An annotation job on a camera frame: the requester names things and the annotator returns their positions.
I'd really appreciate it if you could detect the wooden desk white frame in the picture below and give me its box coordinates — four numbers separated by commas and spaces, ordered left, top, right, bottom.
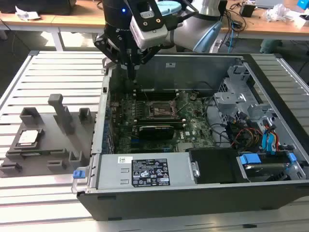
0, 8, 309, 53

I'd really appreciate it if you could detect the hard disk in blue carrier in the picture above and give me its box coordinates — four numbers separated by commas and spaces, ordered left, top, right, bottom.
238, 151, 298, 182

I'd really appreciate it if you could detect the red yellow wire bundle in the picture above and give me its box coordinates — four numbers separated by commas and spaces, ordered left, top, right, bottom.
229, 127, 264, 148

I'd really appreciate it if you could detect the silver chipset heatsink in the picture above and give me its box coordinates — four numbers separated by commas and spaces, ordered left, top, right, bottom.
177, 142, 197, 152

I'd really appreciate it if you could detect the black plastic shroud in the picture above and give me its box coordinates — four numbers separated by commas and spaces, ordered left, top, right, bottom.
187, 147, 250, 185

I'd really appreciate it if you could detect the CPU socket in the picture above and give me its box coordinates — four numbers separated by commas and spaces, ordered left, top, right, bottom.
147, 100, 176, 119

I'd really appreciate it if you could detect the grey power supply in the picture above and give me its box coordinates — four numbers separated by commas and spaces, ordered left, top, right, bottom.
87, 152, 194, 192

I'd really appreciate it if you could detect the black RAM slot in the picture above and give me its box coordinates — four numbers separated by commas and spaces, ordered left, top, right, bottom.
136, 120, 188, 130
135, 116, 187, 124
134, 93, 179, 102
133, 87, 180, 96

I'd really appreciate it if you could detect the black adapter with cable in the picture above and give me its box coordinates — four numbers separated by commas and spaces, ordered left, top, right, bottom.
223, 9, 247, 48

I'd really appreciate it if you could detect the black cable bundle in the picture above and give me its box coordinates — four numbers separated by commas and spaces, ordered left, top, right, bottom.
205, 95, 242, 148

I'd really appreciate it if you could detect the grey parts rack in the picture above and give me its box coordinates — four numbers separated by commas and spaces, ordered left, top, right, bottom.
0, 93, 98, 179

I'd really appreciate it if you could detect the clear plastic bag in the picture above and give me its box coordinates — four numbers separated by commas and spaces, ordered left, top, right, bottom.
262, 3, 301, 23

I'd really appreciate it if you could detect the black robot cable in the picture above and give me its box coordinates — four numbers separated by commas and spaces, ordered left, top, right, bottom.
166, 0, 201, 31

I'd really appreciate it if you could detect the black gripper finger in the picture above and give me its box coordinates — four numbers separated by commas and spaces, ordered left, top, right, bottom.
94, 33, 133, 80
132, 44, 160, 80

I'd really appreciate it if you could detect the metal socket cover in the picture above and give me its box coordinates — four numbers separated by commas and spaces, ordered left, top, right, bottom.
170, 91, 189, 114

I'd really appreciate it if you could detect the silver metal drive cage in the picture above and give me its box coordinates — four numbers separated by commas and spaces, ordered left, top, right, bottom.
213, 63, 278, 132

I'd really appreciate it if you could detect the blue hanging cable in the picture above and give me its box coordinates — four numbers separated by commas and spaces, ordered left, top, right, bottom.
229, 20, 236, 53

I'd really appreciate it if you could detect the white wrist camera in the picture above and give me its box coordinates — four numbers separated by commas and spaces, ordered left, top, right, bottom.
129, 16, 169, 49

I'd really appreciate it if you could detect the silver CPU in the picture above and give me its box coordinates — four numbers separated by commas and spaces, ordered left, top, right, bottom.
18, 130, 40, 146

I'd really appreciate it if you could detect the green motherboard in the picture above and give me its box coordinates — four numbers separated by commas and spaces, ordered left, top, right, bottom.
108, 89, 218, 154

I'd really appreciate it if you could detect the pale blue teach pendant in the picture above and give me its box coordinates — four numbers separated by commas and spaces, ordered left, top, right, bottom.
192, 19, 223, 53

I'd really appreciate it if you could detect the small black box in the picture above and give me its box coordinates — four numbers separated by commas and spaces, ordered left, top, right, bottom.
239, 2, 256, 18

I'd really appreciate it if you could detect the pale green bin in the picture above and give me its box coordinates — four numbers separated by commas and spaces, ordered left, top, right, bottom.
259, 38, 283, 54

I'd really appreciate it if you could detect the white box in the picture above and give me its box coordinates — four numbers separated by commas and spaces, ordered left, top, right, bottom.
298, 13, 309, 28

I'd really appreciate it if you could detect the blue flat data cable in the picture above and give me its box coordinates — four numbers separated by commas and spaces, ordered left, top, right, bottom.
261, 115, 279, 156

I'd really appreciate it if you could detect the grey laptop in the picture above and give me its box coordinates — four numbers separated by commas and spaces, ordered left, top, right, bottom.
255, 0, 283, 8

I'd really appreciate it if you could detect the crumpled white paper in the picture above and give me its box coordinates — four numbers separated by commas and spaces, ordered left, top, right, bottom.
14, 6, 41, 20

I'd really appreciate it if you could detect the black bag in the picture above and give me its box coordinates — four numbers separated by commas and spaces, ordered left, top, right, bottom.
0, 0, 77, 15

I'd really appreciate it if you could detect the black open PC case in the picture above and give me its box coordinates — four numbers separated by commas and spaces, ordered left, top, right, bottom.
71, 52, 309, 222

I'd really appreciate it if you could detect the black graphics card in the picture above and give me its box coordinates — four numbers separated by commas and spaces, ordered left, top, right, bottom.
137, 124, 175, 141

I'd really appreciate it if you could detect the black camera bracket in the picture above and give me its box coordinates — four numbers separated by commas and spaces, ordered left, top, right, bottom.
125, 0, 163, 32

